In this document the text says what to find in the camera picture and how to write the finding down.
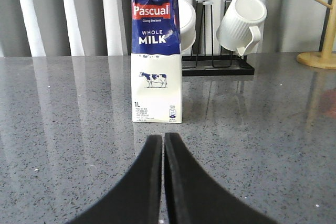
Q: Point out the white ribbed mug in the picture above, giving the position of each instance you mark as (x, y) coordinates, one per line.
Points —
(239, 30)

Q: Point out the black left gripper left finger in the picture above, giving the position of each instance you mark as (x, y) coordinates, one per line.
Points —
(136, 197)

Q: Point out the blue white milk carton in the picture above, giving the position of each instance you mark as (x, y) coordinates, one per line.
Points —
(156, 62)

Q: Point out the black wire mug rack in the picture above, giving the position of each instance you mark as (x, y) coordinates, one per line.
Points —
(203, 59)

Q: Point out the white smiley face mug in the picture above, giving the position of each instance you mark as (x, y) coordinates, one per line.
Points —
(187, 16)

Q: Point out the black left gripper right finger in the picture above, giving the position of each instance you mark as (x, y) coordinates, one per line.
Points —
(192, 196)

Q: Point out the grey pleated curtain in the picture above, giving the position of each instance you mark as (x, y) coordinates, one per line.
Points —
(39, 28)

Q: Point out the wooden mug tree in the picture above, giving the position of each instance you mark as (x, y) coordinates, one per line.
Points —
(324, 59)

